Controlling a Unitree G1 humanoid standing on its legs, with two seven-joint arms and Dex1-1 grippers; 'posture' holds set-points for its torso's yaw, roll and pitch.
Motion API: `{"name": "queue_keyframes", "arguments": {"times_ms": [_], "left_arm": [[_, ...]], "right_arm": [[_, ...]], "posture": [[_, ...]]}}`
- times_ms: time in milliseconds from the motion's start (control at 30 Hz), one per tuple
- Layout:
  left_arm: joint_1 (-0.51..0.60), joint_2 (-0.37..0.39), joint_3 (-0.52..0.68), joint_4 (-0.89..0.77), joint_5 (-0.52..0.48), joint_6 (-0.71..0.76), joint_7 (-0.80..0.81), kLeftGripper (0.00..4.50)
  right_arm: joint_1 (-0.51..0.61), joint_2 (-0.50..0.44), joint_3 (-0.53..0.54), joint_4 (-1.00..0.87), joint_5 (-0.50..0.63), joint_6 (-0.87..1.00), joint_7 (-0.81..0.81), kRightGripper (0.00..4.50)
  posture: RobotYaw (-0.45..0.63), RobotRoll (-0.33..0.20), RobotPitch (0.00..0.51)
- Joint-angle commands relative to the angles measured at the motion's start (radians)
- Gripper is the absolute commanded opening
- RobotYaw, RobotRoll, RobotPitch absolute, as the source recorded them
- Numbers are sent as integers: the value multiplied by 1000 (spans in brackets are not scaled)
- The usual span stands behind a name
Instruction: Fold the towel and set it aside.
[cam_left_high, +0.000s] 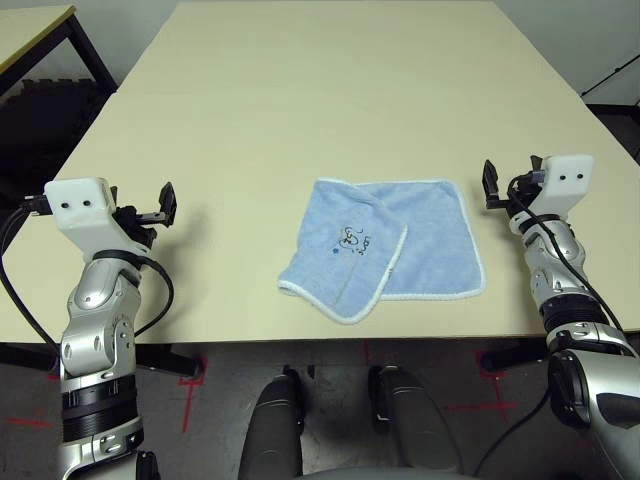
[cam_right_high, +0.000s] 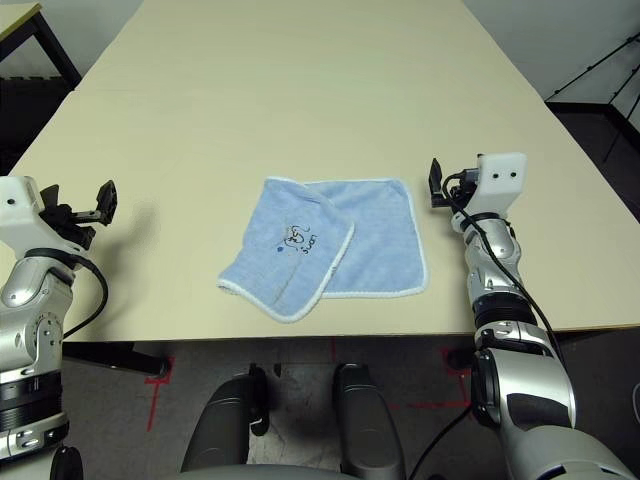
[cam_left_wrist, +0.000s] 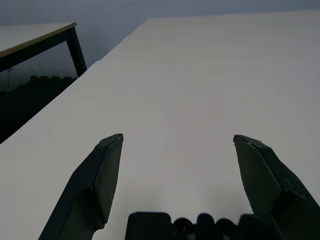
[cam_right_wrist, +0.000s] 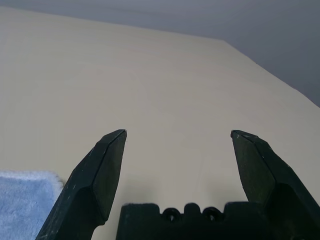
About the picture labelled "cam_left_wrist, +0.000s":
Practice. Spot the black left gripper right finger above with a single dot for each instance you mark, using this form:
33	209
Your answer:
265	180

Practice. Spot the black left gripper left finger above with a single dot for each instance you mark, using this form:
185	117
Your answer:
100	180

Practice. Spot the black framed side table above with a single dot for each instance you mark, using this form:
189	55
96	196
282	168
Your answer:
72	42

